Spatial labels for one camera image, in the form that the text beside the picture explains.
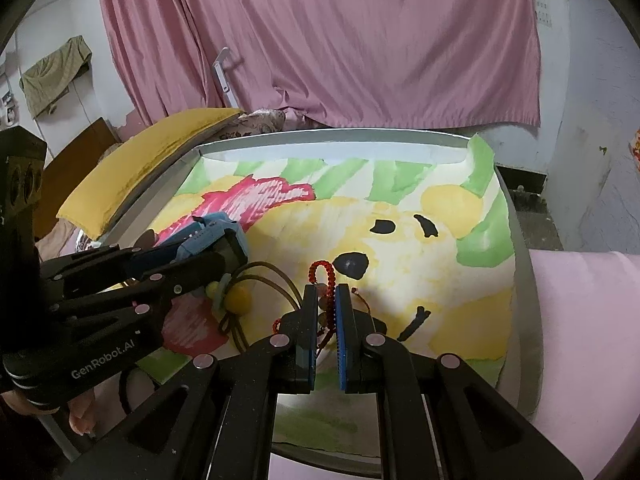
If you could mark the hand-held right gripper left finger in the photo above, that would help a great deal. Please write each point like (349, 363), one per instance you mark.
(310, 340)

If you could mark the white wall-mounted device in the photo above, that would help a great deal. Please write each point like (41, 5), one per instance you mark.
(7, 100)

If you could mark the olive green hanging cloth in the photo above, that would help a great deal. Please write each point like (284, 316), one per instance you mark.
(50, 75)

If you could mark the pink curtain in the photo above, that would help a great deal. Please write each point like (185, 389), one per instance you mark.
(325, 35)

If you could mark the yellow pillow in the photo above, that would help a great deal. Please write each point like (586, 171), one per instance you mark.
(135, 160)

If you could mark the painted paper sheet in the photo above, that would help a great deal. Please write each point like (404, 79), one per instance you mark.
(425, 270)

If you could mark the peach blanket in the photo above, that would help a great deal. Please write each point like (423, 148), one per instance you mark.
(52, 240)

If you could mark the pink bed blanket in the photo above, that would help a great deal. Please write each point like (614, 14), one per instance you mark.
(590, 335)

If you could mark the wooden headboard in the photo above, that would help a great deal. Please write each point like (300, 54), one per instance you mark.
(75, 160)

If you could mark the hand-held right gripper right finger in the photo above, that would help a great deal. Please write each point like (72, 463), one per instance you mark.
(342, 340)

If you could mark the grey cardboard box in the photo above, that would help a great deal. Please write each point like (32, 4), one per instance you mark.
(525, 310)

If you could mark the blue smartwatch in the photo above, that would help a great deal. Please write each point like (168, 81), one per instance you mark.
(215, 225)

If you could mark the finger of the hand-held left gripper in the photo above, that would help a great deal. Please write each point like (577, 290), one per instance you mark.
(100, 260)
(200, 270)

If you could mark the person's left hand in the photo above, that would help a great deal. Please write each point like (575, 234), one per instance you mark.
(80, 417)

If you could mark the floral quilt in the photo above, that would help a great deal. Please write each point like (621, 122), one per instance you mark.
(260, 120)

